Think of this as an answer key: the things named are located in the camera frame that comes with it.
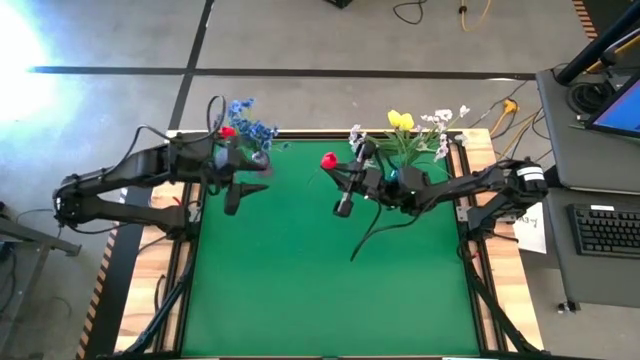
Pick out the yellow artificial tulip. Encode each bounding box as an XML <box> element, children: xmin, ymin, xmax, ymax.
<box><xmin>398</xmin><ymin>113</ymin><xmax>426</xmax><ymax>171</ymax></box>
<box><xmin>379</xmin><ymin>109</ymin><xmax>404</xmax><ymax>171</ymax></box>

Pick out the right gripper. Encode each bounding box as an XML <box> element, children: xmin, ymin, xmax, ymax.
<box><xmin>323</xmin><ymin>140</ymin><xmax>431</xmax><ymax>219</ymax></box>

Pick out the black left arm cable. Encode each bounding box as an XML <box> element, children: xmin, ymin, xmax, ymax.
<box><xmin>124</xmin><ymin>94</ymin><xmax>227</xmax><ymax>161</ymax></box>

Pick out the black stand pole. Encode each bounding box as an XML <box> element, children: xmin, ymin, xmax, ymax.
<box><xmin>555</xmin><ymin>0</ymin><xmax>640</xmax><ymax>87</ymax></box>

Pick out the yellow plug extension cable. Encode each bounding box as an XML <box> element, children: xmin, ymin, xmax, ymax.
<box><xmin>488</xmin><ymin>98</ymin><xmax>539</xmax><ymax>164</ymax></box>

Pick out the computer monitor blue screen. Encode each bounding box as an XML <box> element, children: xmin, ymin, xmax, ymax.
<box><xmin>584</xmin><ymin>73</ymin><xmax>640</xmax><ymax>140</ymax></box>

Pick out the grey metal stand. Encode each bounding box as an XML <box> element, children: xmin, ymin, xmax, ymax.
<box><xmin>0</xmin><ymin>215</ymin><xmax>84</xmax><ymax>257</ymax></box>

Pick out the black floor cable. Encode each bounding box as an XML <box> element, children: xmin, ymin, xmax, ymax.
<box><xmin>392</xmin><ymin>0</ymin><xmax>427</xmax><ymax>26</ymax></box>

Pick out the black floor mat striped edge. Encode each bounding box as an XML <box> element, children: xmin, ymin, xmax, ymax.
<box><xmin>74</xmin><ymin>189</ymin><xmax>151</xmax><ymax>360</ymax></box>
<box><xmin>572</xmin><ymin>0</ymin><xmax>640</xmax><ymax>41</ymax></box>

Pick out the black keyboard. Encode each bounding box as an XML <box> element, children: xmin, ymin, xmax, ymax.
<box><xmin>568</xmin><ymin>203</ymin><xmax>640</xmax><ymax>260</ymax></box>

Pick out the white paper sheet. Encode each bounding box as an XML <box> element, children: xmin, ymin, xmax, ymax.
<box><xmin>512</xmin><ymin>201</ymin><xmax>549</xmax><ymax>255</ymax></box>

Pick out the black coiled cable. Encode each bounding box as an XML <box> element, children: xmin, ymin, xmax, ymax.
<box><xmin>567</xmin><ymin>79</ymin><xmax>617</xmax><ymax>116</ymax></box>

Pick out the yellow floor cable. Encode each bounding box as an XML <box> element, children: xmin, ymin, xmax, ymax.
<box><xmin>459</xmin><ymin>0</ymin><xmax>495</xmax><ymax>33</ymax></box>

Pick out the grey desk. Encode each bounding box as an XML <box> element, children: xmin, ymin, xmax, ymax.
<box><xmin>536</xmin><ymin>67</ymin><xmax>640</xmax><ymax>195</ymax></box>
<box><xmin>542</xmin><ymin>187</ymin><xmax>640</xmax><ymax>309</ymax></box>

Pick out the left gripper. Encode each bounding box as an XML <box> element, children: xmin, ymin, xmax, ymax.
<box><xmin>167</xmin><ymin>133</ymin><xmax>274</xmax><ymax>217</ymax></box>

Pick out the green table mat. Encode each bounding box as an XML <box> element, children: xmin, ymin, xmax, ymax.
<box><xmin>180</xmin><ymin>137</ymin><xmax>482</xmax><ymax>357</ymax></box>

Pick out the pink ribbed glass vase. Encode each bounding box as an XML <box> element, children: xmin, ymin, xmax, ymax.
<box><xmin>249</xmin><ymin>149</ymin><xmax>275</xmax><ymax>177</ymax></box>

